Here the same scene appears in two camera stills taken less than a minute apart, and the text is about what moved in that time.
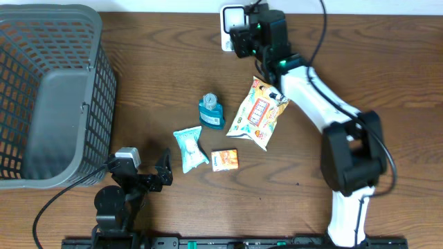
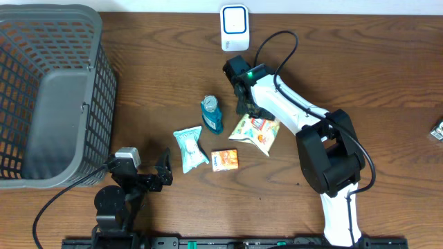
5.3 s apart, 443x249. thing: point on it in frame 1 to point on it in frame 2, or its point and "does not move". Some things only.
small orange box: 224,159 does not move
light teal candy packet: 192,153 does not move
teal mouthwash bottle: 210,113 does not move
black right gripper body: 247,44 to 252,109
